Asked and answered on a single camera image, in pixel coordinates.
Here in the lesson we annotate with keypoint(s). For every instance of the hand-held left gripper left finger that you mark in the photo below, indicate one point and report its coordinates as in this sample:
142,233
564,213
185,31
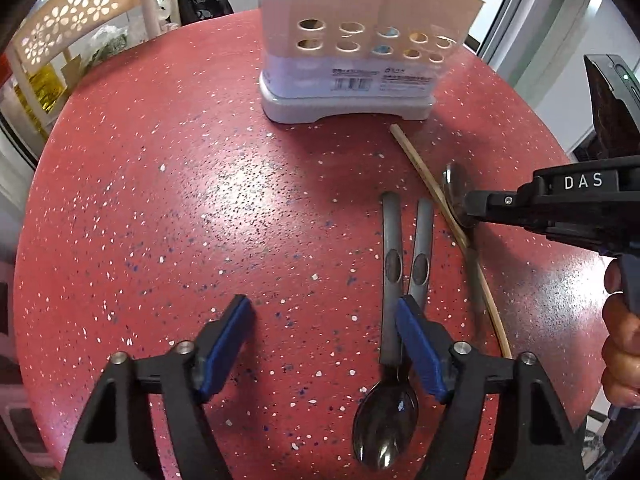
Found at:
225,347

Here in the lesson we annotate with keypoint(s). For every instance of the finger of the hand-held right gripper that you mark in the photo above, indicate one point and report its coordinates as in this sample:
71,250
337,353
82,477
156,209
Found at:
500,205

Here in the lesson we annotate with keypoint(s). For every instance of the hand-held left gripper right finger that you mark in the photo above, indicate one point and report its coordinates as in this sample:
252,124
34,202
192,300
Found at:
417,345

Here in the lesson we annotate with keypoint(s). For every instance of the bamboo chopstick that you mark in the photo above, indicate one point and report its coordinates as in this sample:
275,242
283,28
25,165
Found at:
425,170

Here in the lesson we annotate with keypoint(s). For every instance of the pink utensil holder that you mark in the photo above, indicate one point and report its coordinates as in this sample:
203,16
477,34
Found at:
325,0

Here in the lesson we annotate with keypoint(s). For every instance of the person's right hand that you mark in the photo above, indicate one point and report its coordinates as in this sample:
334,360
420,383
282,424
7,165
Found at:
625,350

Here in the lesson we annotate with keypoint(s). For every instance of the yellow cooking oil bottle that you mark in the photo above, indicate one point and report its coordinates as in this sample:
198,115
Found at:
42,90

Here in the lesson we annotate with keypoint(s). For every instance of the bag of green vegetables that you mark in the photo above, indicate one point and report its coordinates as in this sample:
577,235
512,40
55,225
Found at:
105,45

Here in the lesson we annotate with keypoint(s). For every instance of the grey sliding door frame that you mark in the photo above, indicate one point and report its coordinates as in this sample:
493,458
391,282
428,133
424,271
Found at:
545,35

